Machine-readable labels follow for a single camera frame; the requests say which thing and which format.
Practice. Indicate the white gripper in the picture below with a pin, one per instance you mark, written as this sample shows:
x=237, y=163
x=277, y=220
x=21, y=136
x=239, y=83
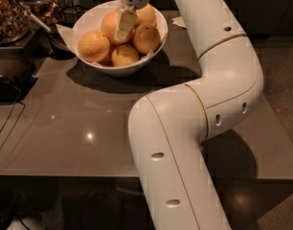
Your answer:
x=128, y=17

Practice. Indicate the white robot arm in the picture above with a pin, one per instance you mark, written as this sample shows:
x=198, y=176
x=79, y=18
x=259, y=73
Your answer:
x=167, y=127

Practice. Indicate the white ceramic bowl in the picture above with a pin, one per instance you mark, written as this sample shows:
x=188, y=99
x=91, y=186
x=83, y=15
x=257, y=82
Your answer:
x=91, y=21

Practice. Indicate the white paper under bowl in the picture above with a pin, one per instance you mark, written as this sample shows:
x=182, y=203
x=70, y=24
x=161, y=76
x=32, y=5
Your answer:
x=68, y=36

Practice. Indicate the crumpled paper napkin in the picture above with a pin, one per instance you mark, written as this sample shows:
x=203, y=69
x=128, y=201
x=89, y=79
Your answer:
x=178, y=21

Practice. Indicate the glass jar of nuts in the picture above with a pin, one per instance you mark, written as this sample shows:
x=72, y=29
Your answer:
x=14, y=23

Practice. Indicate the black appliance on left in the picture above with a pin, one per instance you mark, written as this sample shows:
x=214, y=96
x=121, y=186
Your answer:
x=16, y=76

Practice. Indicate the black wire holder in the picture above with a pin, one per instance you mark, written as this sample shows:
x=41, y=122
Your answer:
x=71, y=14

